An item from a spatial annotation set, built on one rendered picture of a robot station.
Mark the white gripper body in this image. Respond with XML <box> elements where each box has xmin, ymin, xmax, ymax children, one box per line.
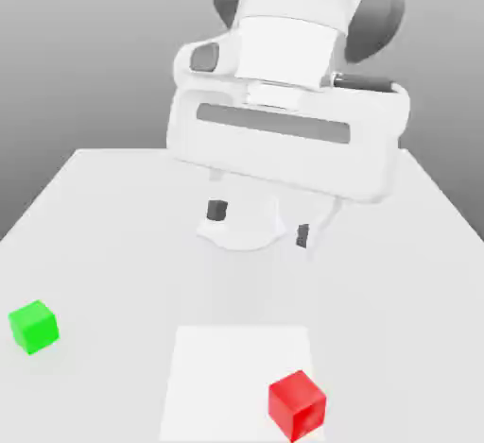
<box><xmin>164</xmin><ymin>86</ymin><xmax>412</xmax><ymax>205</ymax></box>

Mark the small red cube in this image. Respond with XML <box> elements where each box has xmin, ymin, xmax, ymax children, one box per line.
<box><xmin>268</xmin><ymin>369</ymin><xmax>328</xmax><ymax>443</ymax></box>

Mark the small green cube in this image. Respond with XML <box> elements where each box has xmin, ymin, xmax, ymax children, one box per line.
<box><xmin>8</xmin><ymin>298</ymin><xmax>61</xmax><ymax>356</ymax></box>

